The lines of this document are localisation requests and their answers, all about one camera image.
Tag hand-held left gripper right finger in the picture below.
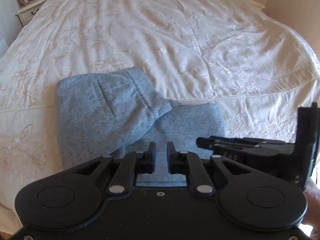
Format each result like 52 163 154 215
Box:
166 141 251 197

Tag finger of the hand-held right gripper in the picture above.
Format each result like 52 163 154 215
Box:
209 135 290 146
196 137 265 166

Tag cream nightstand with drawer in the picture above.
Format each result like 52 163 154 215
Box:
15 0 61 27

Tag grey speckled pants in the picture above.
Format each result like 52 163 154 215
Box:
56 66 225 187

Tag person's right hand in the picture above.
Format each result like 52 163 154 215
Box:
301 177 320 233

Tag cream embroidered bedspread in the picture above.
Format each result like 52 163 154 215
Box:
0 0 320 227

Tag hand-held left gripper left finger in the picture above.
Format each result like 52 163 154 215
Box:
71 141 157 196

